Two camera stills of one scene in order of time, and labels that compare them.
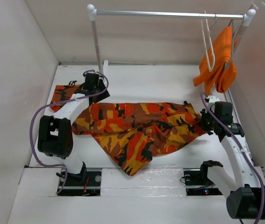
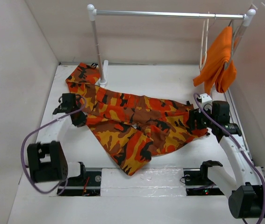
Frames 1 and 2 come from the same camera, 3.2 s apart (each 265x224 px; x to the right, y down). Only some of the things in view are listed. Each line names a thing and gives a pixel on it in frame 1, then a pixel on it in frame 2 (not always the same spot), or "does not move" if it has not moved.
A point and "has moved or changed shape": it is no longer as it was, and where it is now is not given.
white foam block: [164, 182] does not move
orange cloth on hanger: [224, 74] does not move
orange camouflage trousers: [132, 132] has moved or changed shape
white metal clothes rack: [93, 13] does not move
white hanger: [214, 59] -> [201, 66]
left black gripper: [103, 95] -> [81, 120]
